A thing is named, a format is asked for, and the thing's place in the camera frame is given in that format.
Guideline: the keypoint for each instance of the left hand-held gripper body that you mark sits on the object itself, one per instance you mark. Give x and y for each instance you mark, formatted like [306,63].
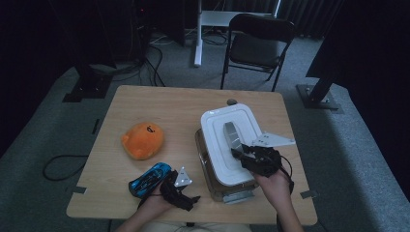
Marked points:
[175,187]

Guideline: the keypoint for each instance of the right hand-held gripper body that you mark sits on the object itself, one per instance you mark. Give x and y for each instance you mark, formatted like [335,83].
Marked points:
[264,159]

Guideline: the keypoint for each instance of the white box lid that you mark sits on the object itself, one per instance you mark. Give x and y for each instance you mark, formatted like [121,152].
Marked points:
[219,141]

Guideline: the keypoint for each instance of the clear plastic storage box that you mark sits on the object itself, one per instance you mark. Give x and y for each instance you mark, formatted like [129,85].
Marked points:
[222,193]

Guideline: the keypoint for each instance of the blue toy car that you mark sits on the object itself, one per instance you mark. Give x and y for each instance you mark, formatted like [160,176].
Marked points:
[146,181]

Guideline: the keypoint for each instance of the orange plush toy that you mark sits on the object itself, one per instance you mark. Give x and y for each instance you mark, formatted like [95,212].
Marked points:
[143,140]

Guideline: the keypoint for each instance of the person's left hand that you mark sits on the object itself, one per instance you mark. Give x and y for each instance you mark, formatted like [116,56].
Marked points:
[156,201]

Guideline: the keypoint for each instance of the person's right hand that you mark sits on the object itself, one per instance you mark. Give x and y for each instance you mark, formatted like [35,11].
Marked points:
[274,190]

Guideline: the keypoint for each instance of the small grey round object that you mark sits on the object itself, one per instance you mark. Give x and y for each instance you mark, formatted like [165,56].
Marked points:
[231,101]

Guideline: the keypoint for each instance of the grey tape piece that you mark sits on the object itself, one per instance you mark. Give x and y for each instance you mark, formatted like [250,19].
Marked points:
[308,194]

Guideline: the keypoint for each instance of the black stand with bolted base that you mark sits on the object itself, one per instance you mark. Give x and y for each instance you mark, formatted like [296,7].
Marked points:
[317,96]

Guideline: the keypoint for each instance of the black strip on floor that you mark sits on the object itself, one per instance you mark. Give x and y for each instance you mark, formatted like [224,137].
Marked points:
[95,126]

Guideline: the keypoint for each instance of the black folding chair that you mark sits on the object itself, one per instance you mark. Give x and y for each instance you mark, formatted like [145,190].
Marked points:
[256,48]

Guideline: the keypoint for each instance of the black stand with base plate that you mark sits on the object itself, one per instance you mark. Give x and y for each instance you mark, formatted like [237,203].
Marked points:
[87,87]

